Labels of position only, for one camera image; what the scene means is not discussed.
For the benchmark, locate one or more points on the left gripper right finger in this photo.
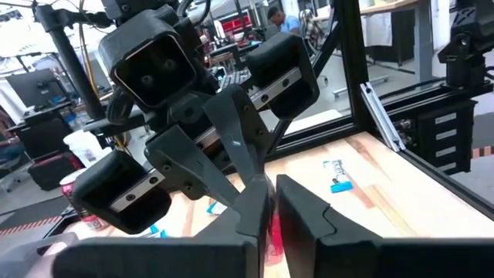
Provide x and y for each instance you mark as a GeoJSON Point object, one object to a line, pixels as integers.
{"type": "Point", "coordinates": [347, 258]}

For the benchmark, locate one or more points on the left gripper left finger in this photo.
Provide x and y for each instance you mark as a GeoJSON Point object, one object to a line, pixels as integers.
{"type": "Point", "coordinates": [173, 258]}

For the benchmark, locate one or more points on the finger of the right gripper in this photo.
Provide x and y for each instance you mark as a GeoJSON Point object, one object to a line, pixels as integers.
{"type": "Point", "coordinates": [239, 127]}
{"type": "Point", "coordinates": [185, 162]}

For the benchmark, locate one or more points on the white blue Hershey's candy bar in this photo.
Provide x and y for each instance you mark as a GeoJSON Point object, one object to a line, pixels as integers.
{"type": "Point", "coordinates": [158, 231]}
{"type": "Point", "coordinates": [216, 207]}
{"type": "Point", "coordinates": [339, 175]}

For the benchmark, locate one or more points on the red gummy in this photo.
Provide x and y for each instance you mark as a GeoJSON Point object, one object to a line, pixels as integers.
{"type": "Point", "coordinates": [275, 239]}

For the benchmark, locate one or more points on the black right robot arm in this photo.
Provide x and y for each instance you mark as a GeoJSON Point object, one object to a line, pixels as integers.
{"type": "Point", "coordinates": [127, 7]}

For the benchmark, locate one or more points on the red soda can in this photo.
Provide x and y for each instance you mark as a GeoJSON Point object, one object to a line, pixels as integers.
{"type": "Point", "coordinates": [67, 185]}

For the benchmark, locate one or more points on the black red bag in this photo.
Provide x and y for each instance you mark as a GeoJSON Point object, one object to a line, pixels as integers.
{"type": "Point", "coordinates": [54, 171]}

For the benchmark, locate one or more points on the grey translucent plastic bin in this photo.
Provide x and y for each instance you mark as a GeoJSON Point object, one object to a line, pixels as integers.
{"type": "Point", "coordinates": [23, 255]}

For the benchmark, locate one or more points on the person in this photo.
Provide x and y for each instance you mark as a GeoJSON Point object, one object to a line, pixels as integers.
{"type": "Point", "coordinates": [7, 139]}
{"type": "Point", "coordinates": [285, 23]}

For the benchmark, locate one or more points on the black diagonal pole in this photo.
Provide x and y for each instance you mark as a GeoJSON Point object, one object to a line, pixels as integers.
{"type": "Point", "coordinates": [73, 69]}

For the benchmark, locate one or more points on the black computer monitor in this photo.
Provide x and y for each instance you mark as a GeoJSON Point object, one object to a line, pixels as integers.
{"type": "Point", "coordinates": [34, 89]}

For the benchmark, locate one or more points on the silver aluminium strut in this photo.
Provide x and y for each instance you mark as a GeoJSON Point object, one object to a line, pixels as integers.
{"type": "Point", "coordinates": [382, 116]}

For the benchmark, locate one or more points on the wooden top standing desk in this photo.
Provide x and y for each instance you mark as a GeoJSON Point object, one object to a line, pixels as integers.
{"type": "Point", "coordinates": [422, 46]}

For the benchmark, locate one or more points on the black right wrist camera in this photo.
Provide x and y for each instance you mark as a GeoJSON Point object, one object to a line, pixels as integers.
{"type": "Point", "coordinates": [154, 69]}

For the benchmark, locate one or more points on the black aluminium rig frame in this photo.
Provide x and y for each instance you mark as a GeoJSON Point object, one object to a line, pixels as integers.
{"type": "Point", "coordinates": [353, 77]}

